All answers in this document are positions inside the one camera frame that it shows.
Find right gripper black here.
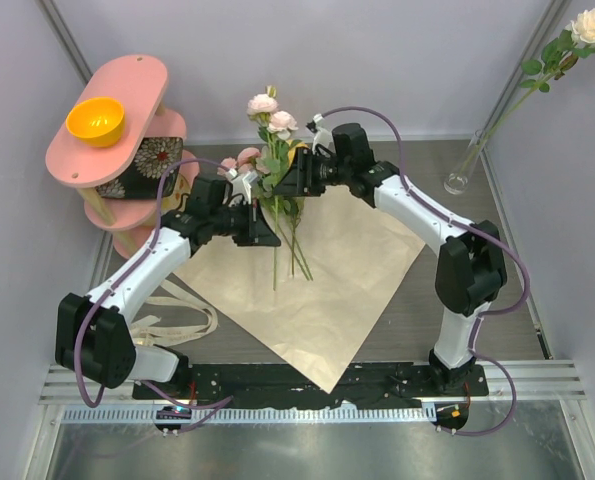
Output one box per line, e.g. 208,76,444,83
273,147,352,198

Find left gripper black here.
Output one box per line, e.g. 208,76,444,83
210,198,281,247

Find pink flower stem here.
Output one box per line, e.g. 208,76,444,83
216,146,314,281
246,85,301,292

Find orange wrapping paper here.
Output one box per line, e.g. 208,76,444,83
175,186,425,392

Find cream printed ribbon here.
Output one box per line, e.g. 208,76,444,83
129,274,219,347

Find white flower stem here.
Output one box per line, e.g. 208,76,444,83
477,8,595,152

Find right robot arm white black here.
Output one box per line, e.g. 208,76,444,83
274,123,507,395

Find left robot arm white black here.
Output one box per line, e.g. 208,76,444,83
55,171,281,399

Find clear glass vase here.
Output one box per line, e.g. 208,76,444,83
444,129,488,195

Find yellow flower stem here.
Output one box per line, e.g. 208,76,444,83
279,139,313,281

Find round cream patterned plate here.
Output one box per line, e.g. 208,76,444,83
152,174,190,226

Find black floral square plate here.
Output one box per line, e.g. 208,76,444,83
96,137,183,200

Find pink wooden tiered shelf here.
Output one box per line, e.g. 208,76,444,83
44,54,201,261

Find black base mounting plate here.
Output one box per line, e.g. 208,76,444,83
157,362,489,410

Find yellow plastic bowl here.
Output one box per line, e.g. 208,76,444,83
65,97,125,148

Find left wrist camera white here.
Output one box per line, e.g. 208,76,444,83
226,168,259,206

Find white slotted cable duct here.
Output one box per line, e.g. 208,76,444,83
61,403,436,425

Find aluminium frame rail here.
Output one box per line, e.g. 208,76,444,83
39,360,586,405

